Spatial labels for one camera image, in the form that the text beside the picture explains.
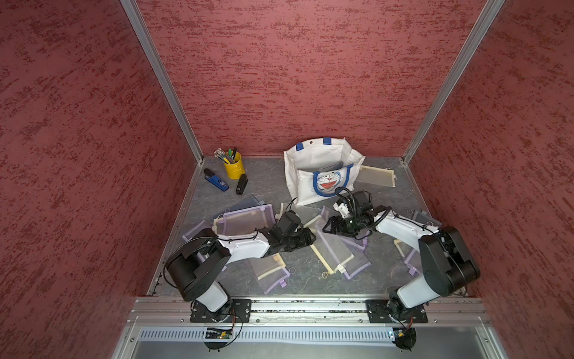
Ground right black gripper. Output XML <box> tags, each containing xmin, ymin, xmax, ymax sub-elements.
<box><xmin>322</xmin><ymin>212</ymin><xmax>367</xmax><ymax>237</ymax></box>

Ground blue grey mesh pouch front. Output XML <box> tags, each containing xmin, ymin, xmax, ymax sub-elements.
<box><xmin>224</xmin><ymin>194</ymin><xmax>261</xmax><ymax>213</ymax></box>

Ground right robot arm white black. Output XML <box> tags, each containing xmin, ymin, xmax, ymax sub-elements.
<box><xmin>322</xmin><ymin>187</ymin><xmax>481</xmax><ymax>323</ymax></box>

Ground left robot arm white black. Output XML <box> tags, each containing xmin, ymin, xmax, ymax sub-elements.
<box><xmin>164</xmin><ymin>210</ymin><xmax>316</xmax><ymax>323</ymax></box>

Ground purple trim mesh pouch centre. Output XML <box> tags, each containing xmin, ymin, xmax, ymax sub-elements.
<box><xmin>212</xmin><ymin>204</ymin><xmax>275</xmax><ymax>236</ymax></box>

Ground yellow trim mesh pouch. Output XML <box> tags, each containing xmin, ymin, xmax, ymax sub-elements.
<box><xmin>311</xmin><ymin>230</ymin><xmax>354</xmax><ymax>275</ymax></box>

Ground beige mesh pouch by bag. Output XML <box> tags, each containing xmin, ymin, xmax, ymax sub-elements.
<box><xmin>356</xmin><ymin>165</ymin><xmax>396</xmax><ymax>188</ymax></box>

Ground grey pouch far right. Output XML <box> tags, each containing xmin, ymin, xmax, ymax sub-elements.
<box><xmin>411</xmin><ymin>210</ymin><xmax>442</xmax><ymax>227</ymax></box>

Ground white canvas Doraemon tote bag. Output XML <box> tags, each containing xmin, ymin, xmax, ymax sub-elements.
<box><xmin>283</xmin><ymin>137</ymin><xmax>366</xmax><ymax>206</ymax></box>

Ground black stapler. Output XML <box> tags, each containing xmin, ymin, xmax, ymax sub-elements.
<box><xmin>236</xmin><ymin>174</ymin><xmax>248</xmax><ymax>195</ymax></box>

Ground yellow pen cup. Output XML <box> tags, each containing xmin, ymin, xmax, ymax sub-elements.
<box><xmin>224</xmin><ymin>152</ymin><xmax>245</xmax><ymax>180</ymax></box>

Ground pens in cup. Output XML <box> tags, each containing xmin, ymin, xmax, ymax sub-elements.
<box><xmin>214</xmin><ymin>148</ymin><xmax>237</xmax><ymax>165</ymax></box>

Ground blue stapler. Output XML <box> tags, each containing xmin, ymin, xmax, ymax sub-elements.
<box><xmin>203</xmin><ymin>168</ymin><xmax>230</xmax><ymax>191</ymax></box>

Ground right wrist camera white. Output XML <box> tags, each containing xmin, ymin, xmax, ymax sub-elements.
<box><xmin>333</xmin><ymin>202</ymin><xmax>353</xmax><ymax>218</ymax></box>

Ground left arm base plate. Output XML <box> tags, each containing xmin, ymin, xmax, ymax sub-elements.
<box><xmin>190</xmin><ymin>299</ymin><xmax>253</xmax><ymax>324</ymax></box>

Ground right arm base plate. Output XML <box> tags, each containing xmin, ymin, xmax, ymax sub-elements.
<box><xmin>365</xmin><ymin>299</ymin><xmax>428</xmax><ymax>326</ymax></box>

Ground aluminium front rail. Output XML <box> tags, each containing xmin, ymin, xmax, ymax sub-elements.
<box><xmin>128</xmin><ymin>295</ymin><xmax>492</xmax><ymax>328</ymax></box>

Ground right corner aluminium post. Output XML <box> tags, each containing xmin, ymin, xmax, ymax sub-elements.
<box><xmin>402</xmin><ymin>0</ymin><xmax>505</xmax><ymax>167</ymax></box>

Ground corner aluminium post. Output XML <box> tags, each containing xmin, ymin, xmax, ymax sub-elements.
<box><xmin>402</xmin><ymin>0</ymin><xmax>505</xmax><ymax>167</ymax></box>
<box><xmin>120</xmin><ymin>0</ymin><xmax>205</xmax><ymax>165</ymax></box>

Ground left corner aluminium post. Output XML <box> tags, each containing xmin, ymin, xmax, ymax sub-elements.
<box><xmin>120</xmin><ymin>0</ymin><xmax>205</xmax><ymax>165</ymax></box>

